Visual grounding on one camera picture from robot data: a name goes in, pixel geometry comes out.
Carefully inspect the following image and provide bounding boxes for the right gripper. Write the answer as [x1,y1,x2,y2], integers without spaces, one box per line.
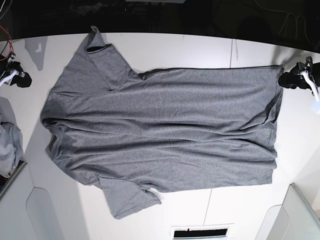
[0,52,32,88]

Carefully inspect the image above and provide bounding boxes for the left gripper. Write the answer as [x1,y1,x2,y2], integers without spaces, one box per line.
[278,56,320,100]

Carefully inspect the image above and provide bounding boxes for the dark grey t-shirt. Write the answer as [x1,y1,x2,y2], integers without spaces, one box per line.
[40,26,283,220]

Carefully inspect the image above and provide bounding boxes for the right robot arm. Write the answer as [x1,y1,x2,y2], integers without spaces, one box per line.
[0,26,32,88]

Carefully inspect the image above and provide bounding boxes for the light grey clothes pile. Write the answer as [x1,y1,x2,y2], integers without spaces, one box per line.
[0,97,24,178]

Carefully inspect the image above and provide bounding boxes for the left white bin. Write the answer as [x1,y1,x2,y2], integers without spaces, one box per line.
[0,163,64,240]

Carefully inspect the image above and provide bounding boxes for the white bin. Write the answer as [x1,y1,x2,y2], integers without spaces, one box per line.
[255,183,320,240]
[0,163,64,240]

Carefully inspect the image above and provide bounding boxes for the right white bin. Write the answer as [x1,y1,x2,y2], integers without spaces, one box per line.
[255,183,320,240]

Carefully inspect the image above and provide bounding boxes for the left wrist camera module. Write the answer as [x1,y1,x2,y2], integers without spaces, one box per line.
[311,100,320,115]

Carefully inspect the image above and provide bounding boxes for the white background cables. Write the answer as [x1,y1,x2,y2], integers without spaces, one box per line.
[252,0,313,43]

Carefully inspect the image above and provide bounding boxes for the white table cable slot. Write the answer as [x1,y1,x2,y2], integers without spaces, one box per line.
[169,223,234,240]

